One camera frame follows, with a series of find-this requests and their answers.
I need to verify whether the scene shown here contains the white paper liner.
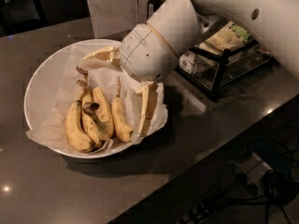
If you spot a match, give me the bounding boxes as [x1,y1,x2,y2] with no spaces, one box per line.
[25,42,169,156]

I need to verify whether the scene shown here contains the black power strip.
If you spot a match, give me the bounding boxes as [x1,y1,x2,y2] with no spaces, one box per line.
[175,203,217,224]

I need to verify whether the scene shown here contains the yellow sugar packets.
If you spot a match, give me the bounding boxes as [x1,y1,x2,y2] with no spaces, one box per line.
[199,21,246,51]

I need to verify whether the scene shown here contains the tall yellow banana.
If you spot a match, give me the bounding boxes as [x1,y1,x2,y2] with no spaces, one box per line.
[81,72,114,139]

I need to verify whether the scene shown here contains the single yellow banana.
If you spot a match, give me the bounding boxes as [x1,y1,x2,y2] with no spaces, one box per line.
[111,79,133,143]

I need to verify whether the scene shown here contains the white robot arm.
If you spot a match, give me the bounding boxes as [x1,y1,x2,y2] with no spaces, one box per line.
[79,0,299,82]

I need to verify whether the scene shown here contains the leftmost yellow banana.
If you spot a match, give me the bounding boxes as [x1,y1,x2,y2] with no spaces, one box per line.
[64,100,95,153]

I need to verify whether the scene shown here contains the black coiled cable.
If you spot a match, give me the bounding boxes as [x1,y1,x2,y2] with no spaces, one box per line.
[261,169,299,206]

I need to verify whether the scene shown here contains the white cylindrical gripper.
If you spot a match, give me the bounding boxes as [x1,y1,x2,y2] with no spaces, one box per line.
[77,24,178,136]

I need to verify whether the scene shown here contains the white round bowl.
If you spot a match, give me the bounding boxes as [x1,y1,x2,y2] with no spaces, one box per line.
[23,38,165,160]

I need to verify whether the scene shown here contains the white paper bag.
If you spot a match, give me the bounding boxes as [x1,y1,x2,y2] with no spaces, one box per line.
[87,0,152,38]

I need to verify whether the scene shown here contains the middle short yellow banana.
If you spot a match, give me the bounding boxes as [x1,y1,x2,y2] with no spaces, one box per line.
[77,79,108,148]

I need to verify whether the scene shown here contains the black wire condiment rack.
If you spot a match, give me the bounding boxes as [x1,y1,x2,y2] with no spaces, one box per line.
[146,0,278,101]

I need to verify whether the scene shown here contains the green tea packets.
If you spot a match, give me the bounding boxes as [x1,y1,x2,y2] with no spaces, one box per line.
[231,23,250,42]

